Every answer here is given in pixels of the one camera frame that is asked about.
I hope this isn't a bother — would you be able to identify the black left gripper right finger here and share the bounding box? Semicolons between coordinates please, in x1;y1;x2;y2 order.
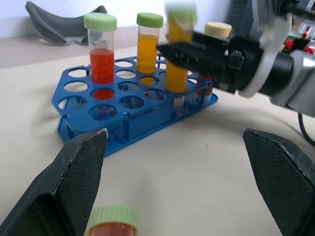
242;127;315;236

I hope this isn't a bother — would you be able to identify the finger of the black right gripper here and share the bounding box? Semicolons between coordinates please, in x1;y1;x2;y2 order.
157;42;233;77
191;29;232;48

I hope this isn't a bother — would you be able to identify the red tube green cap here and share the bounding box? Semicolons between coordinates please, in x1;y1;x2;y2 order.
88;206;139;236
83;12;118;101

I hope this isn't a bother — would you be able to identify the yellow tube green cap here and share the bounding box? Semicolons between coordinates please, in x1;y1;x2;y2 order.
164;1;199;94
136;12;164;86

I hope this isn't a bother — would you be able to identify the red tube cream cap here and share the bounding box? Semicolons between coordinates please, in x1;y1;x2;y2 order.
196;22;232;103

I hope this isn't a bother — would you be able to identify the red and black background equipment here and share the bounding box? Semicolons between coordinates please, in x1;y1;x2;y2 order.
283;23;315;55

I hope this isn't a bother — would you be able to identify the dark grey curved object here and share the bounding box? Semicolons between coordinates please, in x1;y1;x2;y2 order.
25;1;108;47

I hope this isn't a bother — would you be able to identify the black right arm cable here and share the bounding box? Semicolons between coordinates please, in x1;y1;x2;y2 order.
297;111;315;146

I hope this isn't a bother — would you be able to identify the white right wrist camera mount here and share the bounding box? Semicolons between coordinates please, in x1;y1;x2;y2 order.
227;0;295;99

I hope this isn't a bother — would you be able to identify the blue test tube rack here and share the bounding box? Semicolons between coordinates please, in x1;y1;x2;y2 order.
51;53;219;158

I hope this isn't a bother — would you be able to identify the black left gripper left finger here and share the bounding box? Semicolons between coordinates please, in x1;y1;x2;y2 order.
0;128;109;236

